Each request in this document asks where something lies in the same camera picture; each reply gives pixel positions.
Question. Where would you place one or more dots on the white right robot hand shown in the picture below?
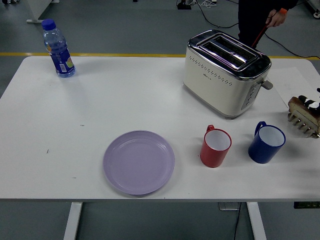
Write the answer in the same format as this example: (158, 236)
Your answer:
(312, 103)

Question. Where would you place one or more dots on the brown bread slice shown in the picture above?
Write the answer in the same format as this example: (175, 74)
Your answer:
(300, 110)

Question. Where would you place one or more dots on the grey toaster lever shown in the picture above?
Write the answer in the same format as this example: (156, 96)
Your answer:
(267, 85)

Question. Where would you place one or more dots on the cream chrome toaster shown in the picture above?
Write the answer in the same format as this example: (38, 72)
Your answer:
(212, 82)

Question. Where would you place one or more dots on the purple plate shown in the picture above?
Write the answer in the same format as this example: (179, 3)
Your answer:
(138, 162)

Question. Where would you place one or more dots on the metal toast rack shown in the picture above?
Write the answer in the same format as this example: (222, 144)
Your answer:
(303, 127)

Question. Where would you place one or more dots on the blue mug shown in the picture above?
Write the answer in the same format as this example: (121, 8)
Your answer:
(261, 152)

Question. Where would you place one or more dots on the red stick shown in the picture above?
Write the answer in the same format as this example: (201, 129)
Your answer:
(258, 36)

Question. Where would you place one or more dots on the person's hand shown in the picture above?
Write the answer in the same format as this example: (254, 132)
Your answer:
(276, 18)

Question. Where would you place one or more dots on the black table control box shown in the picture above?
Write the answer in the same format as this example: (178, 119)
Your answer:
(306, 205)

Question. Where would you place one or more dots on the person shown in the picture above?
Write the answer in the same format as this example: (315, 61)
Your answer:
(250, 15)

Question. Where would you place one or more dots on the red mug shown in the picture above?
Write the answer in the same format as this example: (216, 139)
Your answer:
(212, 156)

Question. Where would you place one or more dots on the white table leg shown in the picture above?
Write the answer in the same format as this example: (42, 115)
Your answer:
(72, 220)
(256, 220)

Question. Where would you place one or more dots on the black power strip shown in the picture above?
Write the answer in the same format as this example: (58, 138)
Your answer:
(184, 5)

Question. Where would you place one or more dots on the blue water bottle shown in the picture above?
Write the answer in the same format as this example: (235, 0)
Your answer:
(61, 57)

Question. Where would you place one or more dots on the white furniture base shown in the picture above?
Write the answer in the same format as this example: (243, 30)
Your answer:
(37, 10)

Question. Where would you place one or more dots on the clear under-table bracket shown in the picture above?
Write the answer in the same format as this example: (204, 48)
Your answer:
(228, 206)

